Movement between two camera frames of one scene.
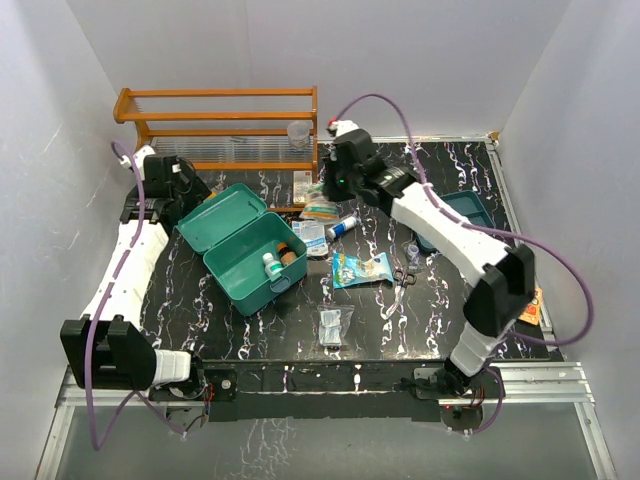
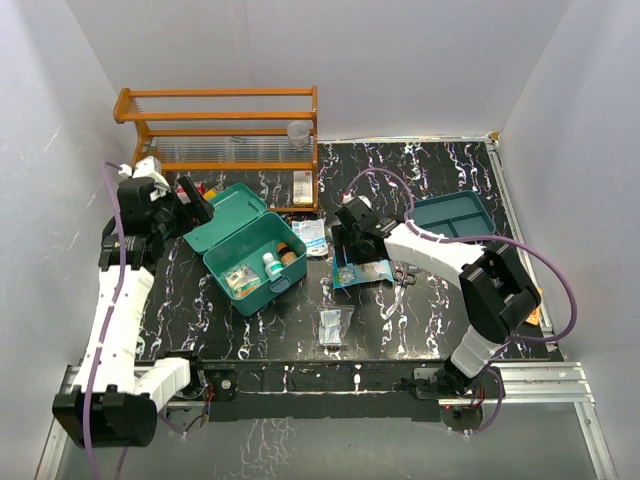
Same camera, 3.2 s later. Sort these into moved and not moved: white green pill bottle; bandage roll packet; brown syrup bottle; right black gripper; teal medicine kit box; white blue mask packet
Moved: bandage roll packet; right black gripper
Not moved: white green pill bottle; white blue mask packet; brown syrup bottle; teal medicine kit box
